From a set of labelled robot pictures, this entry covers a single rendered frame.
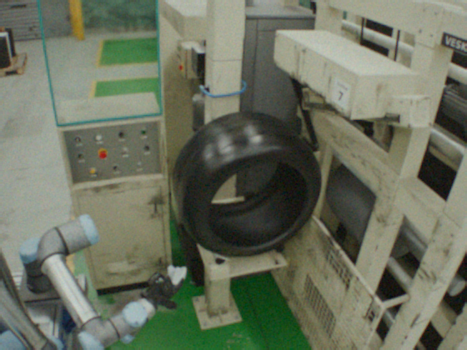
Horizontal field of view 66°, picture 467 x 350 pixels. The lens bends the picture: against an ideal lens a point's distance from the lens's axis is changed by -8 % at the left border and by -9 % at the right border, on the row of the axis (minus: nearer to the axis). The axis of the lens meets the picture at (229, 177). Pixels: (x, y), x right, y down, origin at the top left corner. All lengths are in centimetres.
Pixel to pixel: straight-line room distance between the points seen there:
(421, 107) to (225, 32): 82
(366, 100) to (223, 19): 69
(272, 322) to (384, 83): 182
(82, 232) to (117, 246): 107
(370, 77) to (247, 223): 98
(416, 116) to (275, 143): 50
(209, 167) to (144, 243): 123
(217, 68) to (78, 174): 102
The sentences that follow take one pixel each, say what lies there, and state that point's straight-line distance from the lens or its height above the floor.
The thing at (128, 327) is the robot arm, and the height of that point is 108.
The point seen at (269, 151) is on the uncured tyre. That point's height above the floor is 144.
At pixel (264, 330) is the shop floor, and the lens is 260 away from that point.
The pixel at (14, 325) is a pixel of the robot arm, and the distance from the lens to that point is 133.
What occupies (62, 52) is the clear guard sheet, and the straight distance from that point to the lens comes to 197.
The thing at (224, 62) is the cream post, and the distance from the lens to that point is 166.
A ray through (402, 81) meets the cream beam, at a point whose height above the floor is 176.
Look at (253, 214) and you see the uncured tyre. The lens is 189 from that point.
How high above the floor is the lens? 210
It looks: 32 degrees down
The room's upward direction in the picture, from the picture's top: 2 degrees clockwise
